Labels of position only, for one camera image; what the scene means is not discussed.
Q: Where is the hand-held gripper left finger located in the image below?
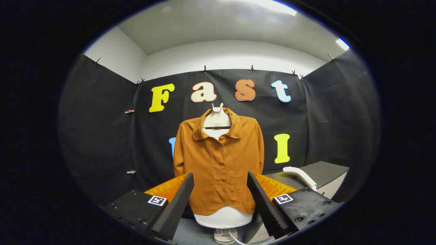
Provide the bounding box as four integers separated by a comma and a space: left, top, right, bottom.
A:
102, 173, 194, 242

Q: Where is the row of black cloth clips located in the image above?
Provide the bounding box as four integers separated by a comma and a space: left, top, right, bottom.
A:
94, 53, 336, 85

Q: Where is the brown button-up shirt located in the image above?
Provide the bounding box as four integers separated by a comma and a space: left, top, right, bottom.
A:
173, 108, 265, 216

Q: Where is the long ceiling light panel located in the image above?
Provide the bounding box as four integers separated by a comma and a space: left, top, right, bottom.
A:
238, 0, 297, 17

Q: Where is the white garment steamer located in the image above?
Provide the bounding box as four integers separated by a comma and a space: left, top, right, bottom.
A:
283, 166, 318, 192

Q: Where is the white cable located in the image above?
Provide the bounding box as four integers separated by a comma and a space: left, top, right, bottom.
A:
228, 231, 251, 245

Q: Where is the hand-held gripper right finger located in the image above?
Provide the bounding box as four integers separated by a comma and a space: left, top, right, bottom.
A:
247, 171, 343, 240

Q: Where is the white garment form stand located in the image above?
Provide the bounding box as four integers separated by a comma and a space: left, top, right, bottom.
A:
194, 102, 254, 245

